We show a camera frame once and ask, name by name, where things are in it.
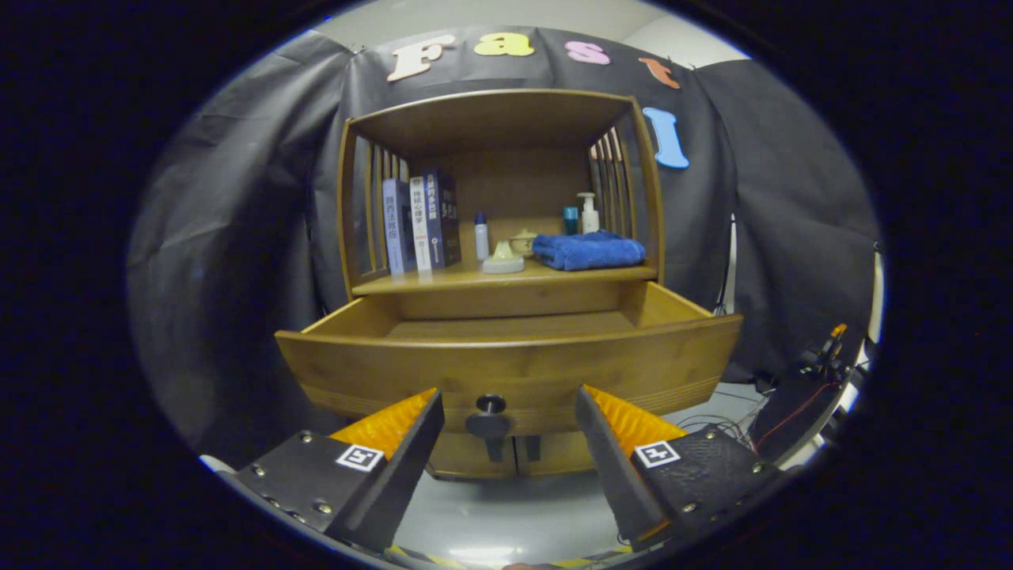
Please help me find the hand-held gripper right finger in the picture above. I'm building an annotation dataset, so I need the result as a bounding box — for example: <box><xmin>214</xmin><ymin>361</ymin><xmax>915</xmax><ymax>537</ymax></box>
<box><xmin>574</xmin><ymin>385</ymin><xmax>784</xmax><ymax>553</ymax></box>

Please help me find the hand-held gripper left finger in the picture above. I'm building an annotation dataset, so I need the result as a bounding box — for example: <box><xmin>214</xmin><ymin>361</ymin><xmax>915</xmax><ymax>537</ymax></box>
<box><xmin>236</xmin><ymin>387</ymin><xmax>446</xmax><ymax>553</ymax></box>

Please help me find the black drawer knob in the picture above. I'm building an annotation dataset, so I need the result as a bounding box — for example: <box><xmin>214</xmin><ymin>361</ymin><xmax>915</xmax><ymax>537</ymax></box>
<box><xmin>465</xmin><ymin>393</ymin><xmax>515</xmax><ymax>440</ymax></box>

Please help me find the wooden drawer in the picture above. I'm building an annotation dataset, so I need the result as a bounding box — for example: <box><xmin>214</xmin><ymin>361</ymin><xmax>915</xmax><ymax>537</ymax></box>
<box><xmin>275</xmin><ymin>281</ymin><xmax>745</xmax><ymax>436</ymax></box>

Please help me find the pale green scrub brush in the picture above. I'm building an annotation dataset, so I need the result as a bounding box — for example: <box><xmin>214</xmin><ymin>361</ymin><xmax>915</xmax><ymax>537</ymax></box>
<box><xmin>482</xmin><ymin>241</ymin><xmax>526</xmax><ymax>275</ymax></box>

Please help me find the wooden cabinet door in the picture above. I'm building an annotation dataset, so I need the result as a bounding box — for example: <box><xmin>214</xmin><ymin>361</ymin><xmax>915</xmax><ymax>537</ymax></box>
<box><xmin>427</xmin><ymin>431</ymin><xmax>517</xmax><ymax>478</ymax></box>
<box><xmin>514</xmin><ymin>431</ymin><xmax>598</xmax><ymax>476</ymax></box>

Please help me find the wooden countertop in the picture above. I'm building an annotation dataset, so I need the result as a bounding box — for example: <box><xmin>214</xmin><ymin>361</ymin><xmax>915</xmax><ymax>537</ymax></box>
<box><xmin>351</xmin><ymin>257</ymin><xmax>659</xmax><ymax>297</ymax></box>

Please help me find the wooden cabinet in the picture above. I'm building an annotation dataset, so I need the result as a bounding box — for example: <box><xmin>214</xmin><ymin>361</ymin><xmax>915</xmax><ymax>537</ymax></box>
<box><xmin>336</xmin><ymin>89</ymin><xmax>666</xmax><ymax>480</ymax></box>

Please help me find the blue folded towel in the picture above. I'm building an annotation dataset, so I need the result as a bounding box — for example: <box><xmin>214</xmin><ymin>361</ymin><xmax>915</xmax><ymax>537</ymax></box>
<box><xmin>532</xmin><ymin>230</ymin><xmax>647</xmax><ymax>272</ymax></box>

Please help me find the white spine book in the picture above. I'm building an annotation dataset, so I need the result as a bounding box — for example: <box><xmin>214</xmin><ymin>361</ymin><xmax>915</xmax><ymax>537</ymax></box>
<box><xmin>409</xmin><ymin>176</ymin><xmax>432</xmax><ymax>273</ymax></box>

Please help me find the pale blue book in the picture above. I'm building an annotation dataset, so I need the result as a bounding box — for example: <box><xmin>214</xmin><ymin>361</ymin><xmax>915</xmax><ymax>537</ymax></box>
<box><xmin>382</xmin><ymin>177</ymin><xmax>416</xmax><ymax>276</ymax></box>

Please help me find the orange black device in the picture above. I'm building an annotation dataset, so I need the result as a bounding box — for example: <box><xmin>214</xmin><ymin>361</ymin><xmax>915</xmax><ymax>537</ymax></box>
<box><xmin>799</xmin><ymin>323</ymin><xmax>852</xmax><ymax>389</ymax></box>

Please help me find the dark blue book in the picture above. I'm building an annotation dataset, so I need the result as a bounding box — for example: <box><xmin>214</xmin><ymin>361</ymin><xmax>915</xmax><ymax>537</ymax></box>
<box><xmin>423</xmin><ymin>169</ymin><xmax>463</xmax><ymax>270</ymax></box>

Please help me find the tangle of floor cables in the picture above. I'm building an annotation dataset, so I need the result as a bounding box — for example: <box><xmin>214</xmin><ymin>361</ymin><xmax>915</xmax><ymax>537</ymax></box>
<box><xmin>677</xmin><ymin>380</ymin><xmax>840</xmax><ymax>444</ymax></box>

